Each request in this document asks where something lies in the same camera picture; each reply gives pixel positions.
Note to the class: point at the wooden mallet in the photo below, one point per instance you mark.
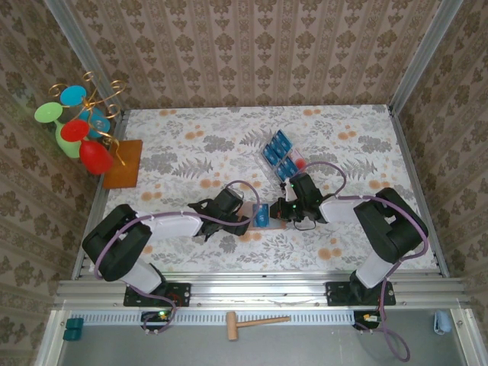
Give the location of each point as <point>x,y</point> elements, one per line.
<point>232,328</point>

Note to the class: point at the blue plastic wine glass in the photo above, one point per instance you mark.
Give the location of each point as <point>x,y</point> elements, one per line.
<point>74,95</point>

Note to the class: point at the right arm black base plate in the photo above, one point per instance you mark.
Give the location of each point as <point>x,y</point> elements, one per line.
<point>339,294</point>

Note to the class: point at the brown leather card holder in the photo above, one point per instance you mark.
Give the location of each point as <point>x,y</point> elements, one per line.
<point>248,207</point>

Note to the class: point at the clear acrylic card rack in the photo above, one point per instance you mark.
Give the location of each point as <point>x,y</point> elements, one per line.
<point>272,173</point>

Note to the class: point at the teal block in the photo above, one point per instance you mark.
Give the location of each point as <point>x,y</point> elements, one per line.
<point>71,335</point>
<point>74,323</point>

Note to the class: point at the white card with red circle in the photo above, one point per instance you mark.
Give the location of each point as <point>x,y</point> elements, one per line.
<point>298,158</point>

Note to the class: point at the aluminium frame post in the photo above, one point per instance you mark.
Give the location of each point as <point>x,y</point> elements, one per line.
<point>70,34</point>
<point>434,38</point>

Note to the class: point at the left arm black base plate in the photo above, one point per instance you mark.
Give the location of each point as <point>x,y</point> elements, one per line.
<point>179,295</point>

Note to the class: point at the aluminium mounting rail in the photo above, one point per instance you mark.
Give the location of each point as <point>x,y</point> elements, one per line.
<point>248,289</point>

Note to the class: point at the red plastic wine glass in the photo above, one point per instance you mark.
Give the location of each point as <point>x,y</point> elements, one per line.
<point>95,156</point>

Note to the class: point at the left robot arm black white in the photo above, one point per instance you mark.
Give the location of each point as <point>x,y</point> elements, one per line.
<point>114,244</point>

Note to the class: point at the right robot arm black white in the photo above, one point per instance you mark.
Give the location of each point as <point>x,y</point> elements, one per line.
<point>389,228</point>

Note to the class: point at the aluminium table side rail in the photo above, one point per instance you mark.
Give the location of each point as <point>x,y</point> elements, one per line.
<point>118,127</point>
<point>406,152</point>

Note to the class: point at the green plastic wine glass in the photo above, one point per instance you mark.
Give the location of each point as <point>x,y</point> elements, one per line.
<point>47,112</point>

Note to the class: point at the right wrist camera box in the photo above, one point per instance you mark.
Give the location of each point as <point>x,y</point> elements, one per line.
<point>290,193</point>

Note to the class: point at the small circuit board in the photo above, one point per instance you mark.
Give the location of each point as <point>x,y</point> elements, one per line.
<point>366,317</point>
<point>160,315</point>

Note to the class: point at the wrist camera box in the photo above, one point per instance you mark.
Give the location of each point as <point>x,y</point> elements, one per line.
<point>290,193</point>
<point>241,194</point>

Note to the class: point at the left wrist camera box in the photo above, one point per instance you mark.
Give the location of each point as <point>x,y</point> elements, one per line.
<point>241,194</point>

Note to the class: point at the orange wooden stand base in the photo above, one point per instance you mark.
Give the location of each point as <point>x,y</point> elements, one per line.
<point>127,167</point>

